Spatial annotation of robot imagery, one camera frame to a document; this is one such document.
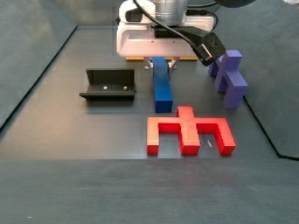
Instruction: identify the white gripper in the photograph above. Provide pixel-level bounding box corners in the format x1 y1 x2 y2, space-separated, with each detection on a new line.
116 0 215 70

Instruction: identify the blue rectangular bar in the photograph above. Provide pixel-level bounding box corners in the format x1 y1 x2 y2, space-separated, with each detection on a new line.
152 57 174 113

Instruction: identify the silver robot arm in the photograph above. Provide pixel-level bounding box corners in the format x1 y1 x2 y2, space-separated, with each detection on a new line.
116 0 219 66

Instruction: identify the yellow board with slots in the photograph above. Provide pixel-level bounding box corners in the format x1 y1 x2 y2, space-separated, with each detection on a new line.
125 56 199 61

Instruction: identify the purple block shape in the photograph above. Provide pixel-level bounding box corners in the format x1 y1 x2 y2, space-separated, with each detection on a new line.
208 50 248 109

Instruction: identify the red fork-shaped block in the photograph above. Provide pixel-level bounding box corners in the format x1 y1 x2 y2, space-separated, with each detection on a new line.
147 106 236 156

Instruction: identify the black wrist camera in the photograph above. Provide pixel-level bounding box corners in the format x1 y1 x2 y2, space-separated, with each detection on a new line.
154 26 226 67

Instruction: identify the black angle bracket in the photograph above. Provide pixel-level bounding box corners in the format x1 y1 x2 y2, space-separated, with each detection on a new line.
79 68 136 100

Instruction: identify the black camera cable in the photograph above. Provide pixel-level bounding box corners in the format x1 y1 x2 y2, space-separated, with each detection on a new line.
132 0 211 60

